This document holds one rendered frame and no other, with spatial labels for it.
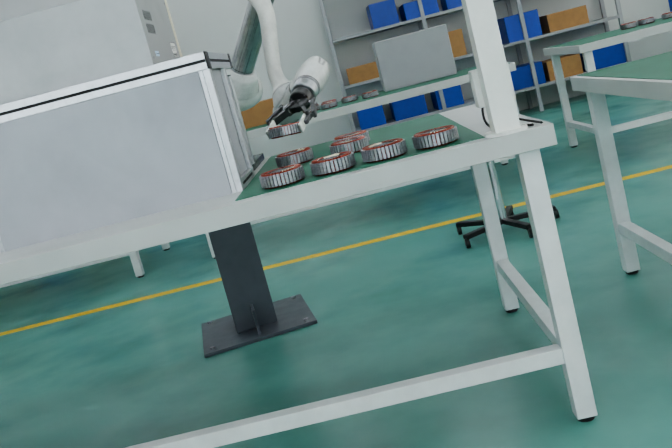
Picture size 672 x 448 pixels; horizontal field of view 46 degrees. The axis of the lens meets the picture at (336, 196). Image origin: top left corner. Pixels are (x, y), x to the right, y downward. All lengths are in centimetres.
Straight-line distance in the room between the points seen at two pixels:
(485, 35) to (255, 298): 191
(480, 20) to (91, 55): 98
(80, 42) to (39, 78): 14
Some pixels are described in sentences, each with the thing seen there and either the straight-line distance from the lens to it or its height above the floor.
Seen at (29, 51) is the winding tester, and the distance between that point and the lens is 221.
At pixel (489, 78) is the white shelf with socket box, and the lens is 188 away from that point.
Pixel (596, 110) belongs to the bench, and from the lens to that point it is 299.
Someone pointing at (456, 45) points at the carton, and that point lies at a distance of 874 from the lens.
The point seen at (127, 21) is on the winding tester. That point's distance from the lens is 214.
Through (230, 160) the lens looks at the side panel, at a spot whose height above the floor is 83.
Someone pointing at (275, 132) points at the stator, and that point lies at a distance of 255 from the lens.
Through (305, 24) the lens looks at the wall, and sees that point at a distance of 920.
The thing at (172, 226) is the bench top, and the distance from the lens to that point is 191.
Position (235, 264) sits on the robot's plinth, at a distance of 341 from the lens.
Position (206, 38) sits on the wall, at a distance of 932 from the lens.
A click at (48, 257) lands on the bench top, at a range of 201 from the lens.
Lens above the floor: 99
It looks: 9 degrees down
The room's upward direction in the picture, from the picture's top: 15 degrees counter-clockwise
